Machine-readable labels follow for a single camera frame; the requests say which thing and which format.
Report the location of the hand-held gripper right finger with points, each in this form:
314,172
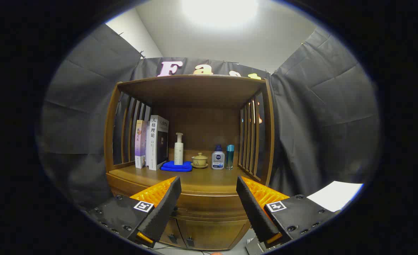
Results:
255,212

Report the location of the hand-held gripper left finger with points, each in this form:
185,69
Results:
161,212

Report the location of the wooden drawer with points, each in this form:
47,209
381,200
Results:
208,206

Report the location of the wooden cabinet door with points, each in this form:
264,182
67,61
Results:
170,228
216,233

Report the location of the wooden countertop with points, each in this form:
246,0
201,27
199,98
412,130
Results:
208,179

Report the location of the wooden cabinet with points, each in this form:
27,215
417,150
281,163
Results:
194,92

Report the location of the folded blue cloth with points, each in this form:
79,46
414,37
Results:
176,166

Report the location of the pale yellow saucer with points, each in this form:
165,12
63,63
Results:
199,166

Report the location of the teal slim bottle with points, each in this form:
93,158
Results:
230,157

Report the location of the white pump bottle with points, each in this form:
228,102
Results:
178,152

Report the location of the white bottle with blue cap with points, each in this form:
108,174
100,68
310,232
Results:
218,159

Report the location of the pale yellow lidded teacup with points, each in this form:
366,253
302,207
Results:
199,159

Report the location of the purple book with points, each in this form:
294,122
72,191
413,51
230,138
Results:
140,145

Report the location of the white and black book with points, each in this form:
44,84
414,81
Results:
152,141

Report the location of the white box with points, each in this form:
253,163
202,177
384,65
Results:
336,194

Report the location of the black backdrop cloth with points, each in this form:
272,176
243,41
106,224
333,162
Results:
318,106

